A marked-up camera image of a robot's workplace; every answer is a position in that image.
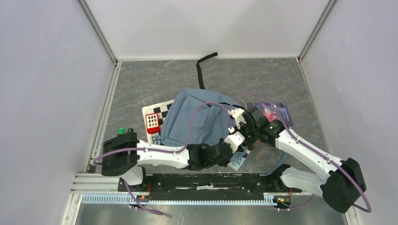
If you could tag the purple galaxy cover book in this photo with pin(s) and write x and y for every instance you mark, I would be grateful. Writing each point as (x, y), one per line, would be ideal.
(273, 111)

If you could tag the blue owl toy figure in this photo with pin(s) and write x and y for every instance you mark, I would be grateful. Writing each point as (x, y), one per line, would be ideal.
(156, 139)

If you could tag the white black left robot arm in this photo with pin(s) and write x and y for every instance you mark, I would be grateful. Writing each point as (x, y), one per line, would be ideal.
(124, 156)

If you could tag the blue grey backpack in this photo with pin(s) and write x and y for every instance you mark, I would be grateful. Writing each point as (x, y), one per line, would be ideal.
(197, 116)

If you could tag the black white chessboard mat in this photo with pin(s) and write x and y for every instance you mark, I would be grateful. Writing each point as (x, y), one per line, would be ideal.
(160, 108)

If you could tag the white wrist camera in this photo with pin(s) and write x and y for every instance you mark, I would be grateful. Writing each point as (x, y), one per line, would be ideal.
(237, 115)
(234, 139)

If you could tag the dark orange tale book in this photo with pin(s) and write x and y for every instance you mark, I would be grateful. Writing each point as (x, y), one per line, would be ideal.
(254, 145)

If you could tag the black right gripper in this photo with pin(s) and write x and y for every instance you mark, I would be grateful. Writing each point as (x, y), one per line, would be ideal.
(248, 142)

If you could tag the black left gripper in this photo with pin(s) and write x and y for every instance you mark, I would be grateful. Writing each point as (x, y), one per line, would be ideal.
(224, 162)

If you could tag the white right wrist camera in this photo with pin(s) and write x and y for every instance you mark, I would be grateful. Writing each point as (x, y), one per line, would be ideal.
(237, 115)

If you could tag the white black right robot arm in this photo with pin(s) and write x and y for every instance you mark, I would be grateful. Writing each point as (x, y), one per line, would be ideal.
(339, 182)

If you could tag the light blue treehouse book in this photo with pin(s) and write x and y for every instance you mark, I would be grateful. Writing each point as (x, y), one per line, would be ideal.
(238, 159)

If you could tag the red window toy block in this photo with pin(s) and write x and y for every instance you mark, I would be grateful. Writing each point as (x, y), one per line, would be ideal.
(152, 123)

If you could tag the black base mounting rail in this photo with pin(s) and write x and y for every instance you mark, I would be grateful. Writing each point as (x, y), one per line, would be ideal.
(211, 186)

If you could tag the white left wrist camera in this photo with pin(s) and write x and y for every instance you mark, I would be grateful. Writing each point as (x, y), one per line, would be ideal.
(234, 139)

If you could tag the green cap marker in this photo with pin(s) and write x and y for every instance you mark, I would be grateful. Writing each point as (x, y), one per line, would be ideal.
(121, 131)

